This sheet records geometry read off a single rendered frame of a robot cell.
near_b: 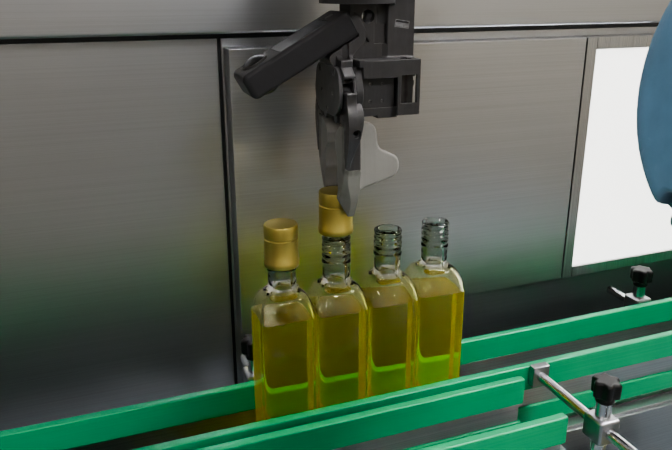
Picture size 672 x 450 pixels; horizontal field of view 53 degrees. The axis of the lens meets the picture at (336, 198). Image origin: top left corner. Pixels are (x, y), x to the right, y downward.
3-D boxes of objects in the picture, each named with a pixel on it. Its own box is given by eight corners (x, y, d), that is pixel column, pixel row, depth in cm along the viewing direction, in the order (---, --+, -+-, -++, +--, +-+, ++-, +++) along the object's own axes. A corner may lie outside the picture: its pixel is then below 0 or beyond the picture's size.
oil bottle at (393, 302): (394, 420, 83) (399, 257, 76) (415, 449, 78) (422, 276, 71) (351, 430, 81) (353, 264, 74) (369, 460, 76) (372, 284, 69)
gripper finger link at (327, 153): (378, 200, 72) (385, 116, 68) (325, 205, 70) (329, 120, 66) (367, 187, 74) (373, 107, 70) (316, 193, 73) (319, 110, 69)
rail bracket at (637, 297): (613, 334, 104) (624, 252, 100) (647, 356, 98) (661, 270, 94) (592, 338, 102) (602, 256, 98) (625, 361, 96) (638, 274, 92)
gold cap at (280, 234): (280, 254, 71) (279, 214, 69) (306, 263, 68) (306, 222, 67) (256, 265, 68) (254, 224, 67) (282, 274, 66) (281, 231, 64)
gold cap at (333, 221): (346, 223, 71) (346, 183, 70) (358, 234, 68) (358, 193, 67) (313, 227, 70) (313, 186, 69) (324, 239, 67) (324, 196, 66)
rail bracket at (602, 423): (541, 420, 82) (551, 327, 78) (647, 519, 67) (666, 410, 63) (520, 426, 81) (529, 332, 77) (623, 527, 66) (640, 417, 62)
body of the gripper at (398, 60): (420, 122, 64) (425, -12, 61) (334, 128, 62) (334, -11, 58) (388, 108, 71) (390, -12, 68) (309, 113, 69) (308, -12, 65)
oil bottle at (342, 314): (350, 431, 81) (351, 264, 74) (368, 461, 75) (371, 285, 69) (305, 441, 79) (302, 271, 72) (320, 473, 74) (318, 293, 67)
